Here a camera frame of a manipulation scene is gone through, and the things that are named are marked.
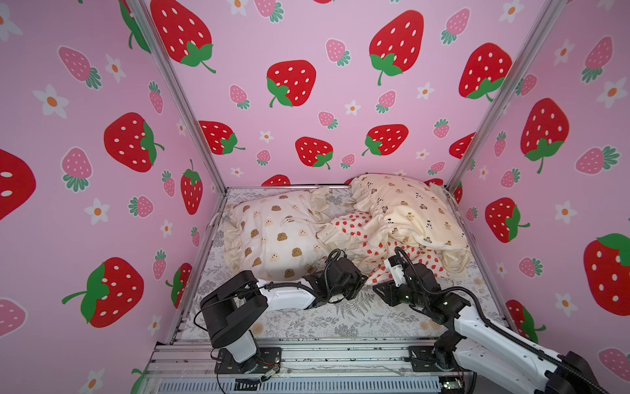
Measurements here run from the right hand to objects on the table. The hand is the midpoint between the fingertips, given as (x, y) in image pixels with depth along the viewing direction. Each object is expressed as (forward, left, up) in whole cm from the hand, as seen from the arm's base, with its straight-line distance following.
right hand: (373, 290), depth 80 cm
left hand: (+4, -1, +2) cm, 4 cm away
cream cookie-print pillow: (+17, +38, +3) cm, 41 cm away
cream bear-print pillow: (+25, -16, +11) cm, 32 cm away
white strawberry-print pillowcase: (+21, +5, +1) cm, 22 cm away
